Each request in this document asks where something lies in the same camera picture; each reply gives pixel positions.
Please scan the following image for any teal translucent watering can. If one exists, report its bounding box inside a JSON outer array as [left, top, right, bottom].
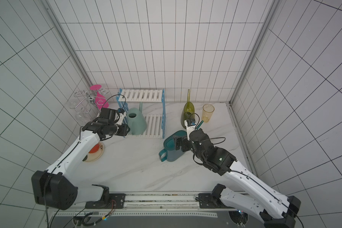
[[159, 130, 187, 162]]

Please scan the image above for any mint green watering can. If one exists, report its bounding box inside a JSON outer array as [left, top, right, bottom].
[[126, 102, 147, 135]]

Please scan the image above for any olive green watering can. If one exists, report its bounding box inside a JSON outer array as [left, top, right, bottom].
[[180, 89, 195, 129]]

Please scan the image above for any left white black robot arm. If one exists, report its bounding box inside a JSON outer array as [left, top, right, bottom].
[[31, 108, 130, 211]]

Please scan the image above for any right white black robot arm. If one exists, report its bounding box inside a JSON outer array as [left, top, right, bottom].
[[174, 129, 301, 228]]

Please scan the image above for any blue white slatted shelf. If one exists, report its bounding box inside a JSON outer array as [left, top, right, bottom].
[[116, 89, 166, 139]]

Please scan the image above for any pink plastic goblet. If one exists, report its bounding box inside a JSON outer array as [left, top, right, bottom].
[[90, 85, 109, 110]]

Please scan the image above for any clear glass on stand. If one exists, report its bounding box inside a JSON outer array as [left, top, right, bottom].
[[66, 99, 89, 124]]

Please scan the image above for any chrome cup holder stand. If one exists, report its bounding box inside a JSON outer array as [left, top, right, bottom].
[[73, 88, 109, 120]]

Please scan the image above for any beige bowl with red fruit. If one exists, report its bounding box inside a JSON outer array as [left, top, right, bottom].
[[83, 142, 104, 162]]

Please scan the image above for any yellow translucent plastic cup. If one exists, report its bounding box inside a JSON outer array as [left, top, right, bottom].
[[202, 104, 215, 123]]

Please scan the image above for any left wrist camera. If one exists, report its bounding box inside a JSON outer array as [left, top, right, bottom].
[[116, 108, 126, 125]]

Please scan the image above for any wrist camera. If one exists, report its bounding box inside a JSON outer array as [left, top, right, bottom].
[[184, 118, 196, 141], [116, 108, 126, 125]]

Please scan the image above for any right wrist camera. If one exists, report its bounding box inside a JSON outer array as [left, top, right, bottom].
[[184, 118, 196, 141]]

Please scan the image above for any aluminium mounting rail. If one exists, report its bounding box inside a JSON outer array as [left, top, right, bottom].
[[48, 192, 236, 218]]

